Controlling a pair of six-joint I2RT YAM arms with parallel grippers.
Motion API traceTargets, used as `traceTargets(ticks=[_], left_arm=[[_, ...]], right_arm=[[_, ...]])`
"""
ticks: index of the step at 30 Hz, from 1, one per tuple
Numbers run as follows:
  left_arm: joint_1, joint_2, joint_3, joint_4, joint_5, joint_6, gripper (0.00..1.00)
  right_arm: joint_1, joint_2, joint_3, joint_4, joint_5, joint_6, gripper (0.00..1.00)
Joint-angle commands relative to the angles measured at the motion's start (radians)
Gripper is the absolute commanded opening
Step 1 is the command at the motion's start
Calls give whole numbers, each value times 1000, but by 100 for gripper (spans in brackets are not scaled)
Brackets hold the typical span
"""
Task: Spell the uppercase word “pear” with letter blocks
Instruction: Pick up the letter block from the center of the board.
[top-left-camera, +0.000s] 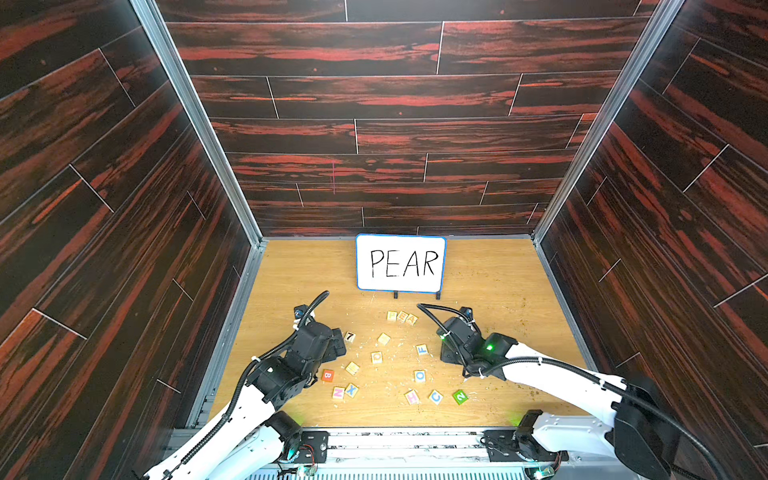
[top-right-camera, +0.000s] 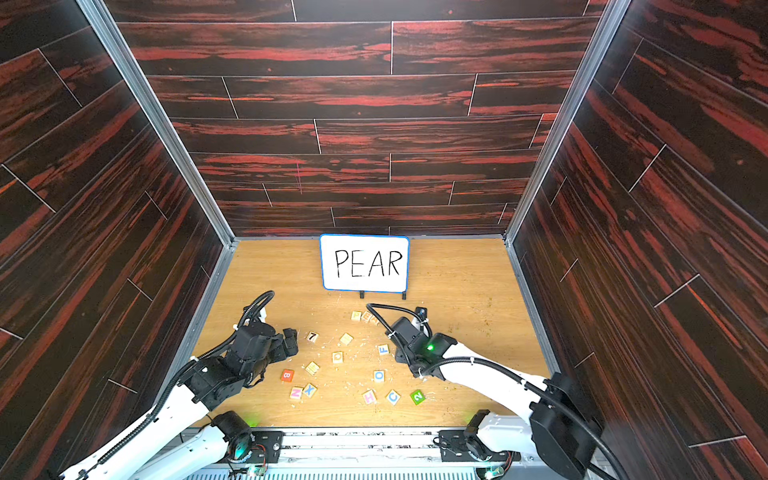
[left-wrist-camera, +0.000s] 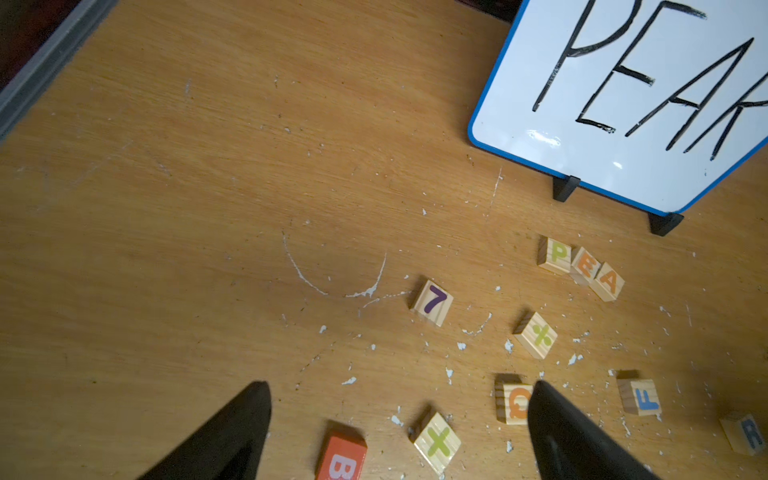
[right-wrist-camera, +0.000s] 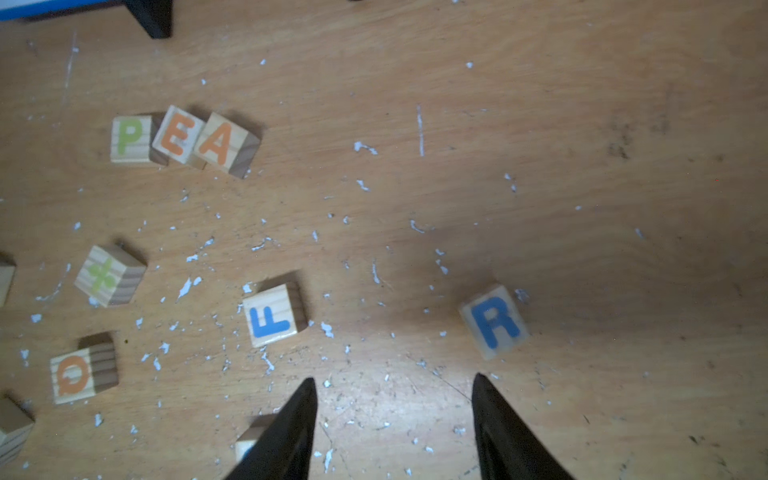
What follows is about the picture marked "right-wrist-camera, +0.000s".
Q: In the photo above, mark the wooden block blue R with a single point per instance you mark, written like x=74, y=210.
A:
x=494, y=321

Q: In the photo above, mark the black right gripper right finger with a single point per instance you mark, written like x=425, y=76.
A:
x=507, y=448

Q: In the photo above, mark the wooden block orange E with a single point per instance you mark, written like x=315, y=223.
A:
x=177, y=136

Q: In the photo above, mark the wooden block blue F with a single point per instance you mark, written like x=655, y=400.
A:
x=274, y=314

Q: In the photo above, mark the wooden block green P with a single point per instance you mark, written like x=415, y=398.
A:
x=131, y=141

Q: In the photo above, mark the wooden block black 7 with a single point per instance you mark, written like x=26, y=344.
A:
x=15, y=427

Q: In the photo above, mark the white board reading PEAR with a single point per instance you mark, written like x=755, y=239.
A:
x=24, y=9

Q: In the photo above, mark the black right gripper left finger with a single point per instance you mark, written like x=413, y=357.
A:
x=284, y=450

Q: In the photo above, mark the right black board foot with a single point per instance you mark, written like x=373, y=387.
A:
x=154, y=16

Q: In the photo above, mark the wooden block green division sign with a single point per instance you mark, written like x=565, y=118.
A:
x=7, y=272

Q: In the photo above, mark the wooden block orange Q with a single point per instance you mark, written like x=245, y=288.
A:
x=84, y=373

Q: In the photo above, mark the wooden block blue O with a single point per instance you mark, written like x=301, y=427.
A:
x=252, y=435

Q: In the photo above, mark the wooden block orange A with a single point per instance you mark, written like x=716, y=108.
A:
x=226, y=145

